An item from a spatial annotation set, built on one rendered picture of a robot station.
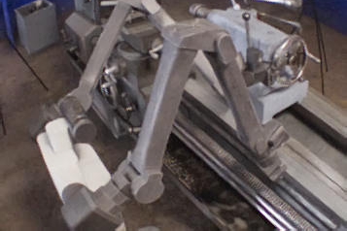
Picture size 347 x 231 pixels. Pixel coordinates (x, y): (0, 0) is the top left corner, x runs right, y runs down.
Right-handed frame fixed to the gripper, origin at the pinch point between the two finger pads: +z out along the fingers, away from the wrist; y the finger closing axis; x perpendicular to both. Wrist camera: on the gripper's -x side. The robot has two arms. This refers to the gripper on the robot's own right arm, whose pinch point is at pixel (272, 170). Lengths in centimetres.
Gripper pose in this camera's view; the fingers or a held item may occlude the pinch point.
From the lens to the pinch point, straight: 131.4
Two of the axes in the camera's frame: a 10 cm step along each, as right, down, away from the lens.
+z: 5.0, 5.6, 6.6
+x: -7.1, 7.0, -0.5
